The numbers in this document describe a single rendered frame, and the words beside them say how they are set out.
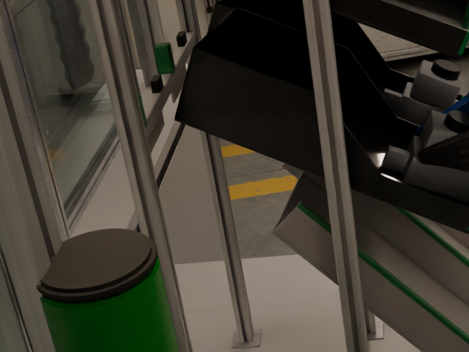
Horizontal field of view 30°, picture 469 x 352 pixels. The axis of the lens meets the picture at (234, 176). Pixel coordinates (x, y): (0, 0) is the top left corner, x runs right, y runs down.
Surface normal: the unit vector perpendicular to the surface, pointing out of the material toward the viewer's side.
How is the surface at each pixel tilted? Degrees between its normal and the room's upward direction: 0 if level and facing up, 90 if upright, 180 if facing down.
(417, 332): 90
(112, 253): 0
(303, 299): 0
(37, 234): 90
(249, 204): 0
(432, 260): 90
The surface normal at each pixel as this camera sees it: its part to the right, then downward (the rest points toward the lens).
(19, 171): 0.98, -0.10
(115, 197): -0.15, -0.90
